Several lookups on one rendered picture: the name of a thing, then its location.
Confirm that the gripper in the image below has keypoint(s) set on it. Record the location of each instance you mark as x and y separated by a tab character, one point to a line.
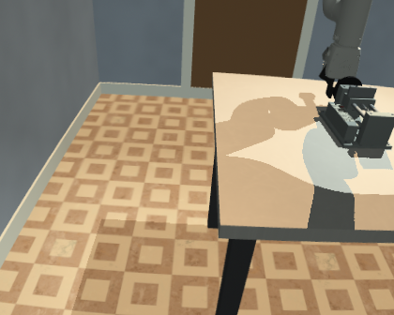
340	62

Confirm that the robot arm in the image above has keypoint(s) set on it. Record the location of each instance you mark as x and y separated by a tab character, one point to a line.
351	18

